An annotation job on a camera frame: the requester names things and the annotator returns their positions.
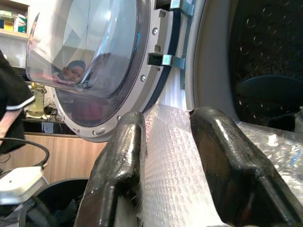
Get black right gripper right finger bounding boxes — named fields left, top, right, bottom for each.
left=189, top=106, right=303, bottom=227

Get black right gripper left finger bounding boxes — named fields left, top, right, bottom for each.
left=74, top=111, right=149, bottom=227

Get white twin-drum washing machine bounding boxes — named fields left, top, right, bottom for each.
left=151, top=0, right=303, bottom=133

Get wooden cabinet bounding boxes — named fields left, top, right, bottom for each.
left=21, top=118, right=108, bottom=184

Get clear bubble wrap sheet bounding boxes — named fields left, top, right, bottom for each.
left=139, top=104, right=303, bottom=227

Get black laundry basket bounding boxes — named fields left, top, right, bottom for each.
left=36, top=178, right=90, bottom=227

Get pale yellow bottle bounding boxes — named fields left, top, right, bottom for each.
left=25, top=82, right=48, bottom=119

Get round glass washer door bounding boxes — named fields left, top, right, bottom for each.
left=26, top=0, right=176, bottom=142

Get person in black shirt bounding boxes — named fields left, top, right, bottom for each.
left=0, top=51, right=36, bottom=154

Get white and green box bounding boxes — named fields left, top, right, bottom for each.
left=13, top=13, right=28, bottom=34

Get yellow box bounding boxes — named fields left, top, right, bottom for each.
left=3, top=18, right=15, bottom=31

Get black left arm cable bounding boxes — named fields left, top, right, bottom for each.
left=0, top=138, right=50, bottom=169

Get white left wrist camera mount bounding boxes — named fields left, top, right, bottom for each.
left=0, top=166, right=48, bottom=205

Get metal door hinge bracket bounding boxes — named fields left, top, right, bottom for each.
left=169, top=0, right=195, bottom=17
left=162, top=54, right=187, bottom=70

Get wooden wall shelf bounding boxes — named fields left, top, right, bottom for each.
left=0, top=3, right=30, bottom=40

